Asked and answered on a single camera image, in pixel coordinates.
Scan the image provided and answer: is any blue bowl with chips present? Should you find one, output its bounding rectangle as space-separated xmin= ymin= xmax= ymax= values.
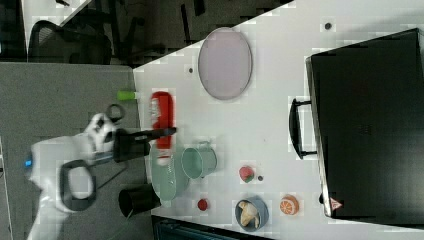
xmin=234 ymin=196 xmax=269 ymax=232

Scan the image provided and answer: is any black office chair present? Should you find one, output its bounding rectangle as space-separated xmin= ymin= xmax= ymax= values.
xmin=28 ymin=20 xmax=112 ymax=65

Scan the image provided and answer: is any blue metal frame rail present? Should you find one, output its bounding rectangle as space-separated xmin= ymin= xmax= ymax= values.
xmin=151 ymin=215 xmax=271 ymax=240

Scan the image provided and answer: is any silver black toaster oven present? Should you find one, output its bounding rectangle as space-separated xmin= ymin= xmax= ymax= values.
xmin=305 ymin=28 xmax=424 ymax=229

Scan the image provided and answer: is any red plush ketchup bottle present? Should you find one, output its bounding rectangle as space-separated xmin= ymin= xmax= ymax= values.
xmin=150 ymin=91 xmax=174 ymax=166

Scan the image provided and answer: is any green perforated strainer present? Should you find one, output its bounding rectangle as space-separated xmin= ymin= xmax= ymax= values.
xmin=150 ymin=145 xmax=189 ymax=201

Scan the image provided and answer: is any green metal cup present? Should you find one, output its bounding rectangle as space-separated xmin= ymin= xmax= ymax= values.
xmin=181 ymin=141 xmax=217 ymax=179

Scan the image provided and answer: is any small red round toy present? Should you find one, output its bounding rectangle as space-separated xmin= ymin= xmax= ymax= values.
xmin=197 ymin=199 xmax=208 ymax=211

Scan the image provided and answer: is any black cable loop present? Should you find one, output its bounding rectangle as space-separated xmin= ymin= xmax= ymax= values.
xmin=105 ymin=103 xmax=127 ymax=124

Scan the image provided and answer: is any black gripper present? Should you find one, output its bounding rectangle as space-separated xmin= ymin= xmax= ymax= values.
xmin=112 ymin=127 xmax=177 ymax=163

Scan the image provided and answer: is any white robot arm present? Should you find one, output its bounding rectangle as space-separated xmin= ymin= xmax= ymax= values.
xmin=26 ymin=113 xmax=176 ymax=240

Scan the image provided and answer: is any orange slice toy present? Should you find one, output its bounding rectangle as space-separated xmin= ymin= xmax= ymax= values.
xmin=280 ymin=194 xmax=300 ymax=215

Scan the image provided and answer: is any green plastic object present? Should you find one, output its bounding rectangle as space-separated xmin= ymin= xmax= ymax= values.
xmin=117 ymin=91 xmax=137 ymax=101

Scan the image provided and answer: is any red plush strawberry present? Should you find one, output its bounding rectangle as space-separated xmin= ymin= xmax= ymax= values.
xmin=239 ymin=166 xmax=255 ymax=183

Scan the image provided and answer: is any lavender round plate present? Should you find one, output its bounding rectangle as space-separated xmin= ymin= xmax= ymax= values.
xmin=198 ymin=27 xmax=252 ymax=100

